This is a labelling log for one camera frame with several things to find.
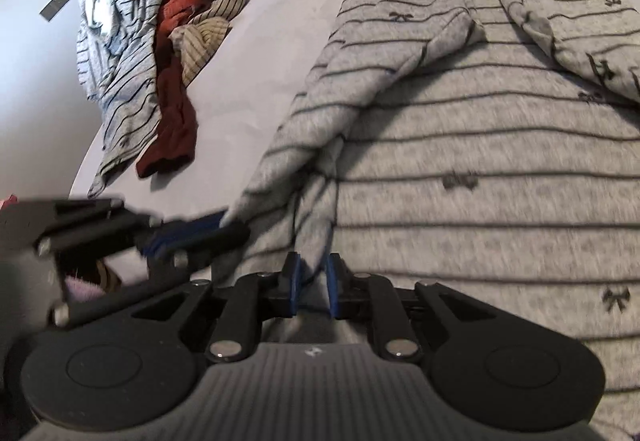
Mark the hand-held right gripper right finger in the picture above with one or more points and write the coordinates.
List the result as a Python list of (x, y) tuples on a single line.
[(333, 291)]

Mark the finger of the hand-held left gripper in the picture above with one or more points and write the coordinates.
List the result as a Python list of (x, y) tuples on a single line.
[(185, 231), (220, 238)]

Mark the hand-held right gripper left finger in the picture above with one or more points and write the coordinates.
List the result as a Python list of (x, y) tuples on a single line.
[(295, 283)]

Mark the grey striped bow-print garment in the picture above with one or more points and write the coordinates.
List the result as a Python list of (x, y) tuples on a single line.
[(475, 146)]

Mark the rust red garment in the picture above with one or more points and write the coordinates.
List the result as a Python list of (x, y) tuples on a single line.
[(175, 121)]

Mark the light thin-striped garment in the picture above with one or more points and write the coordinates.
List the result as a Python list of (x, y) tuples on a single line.
[(125, 86)]

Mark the beige striped garment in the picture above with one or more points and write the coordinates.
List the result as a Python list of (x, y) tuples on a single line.
[(200, 41)]

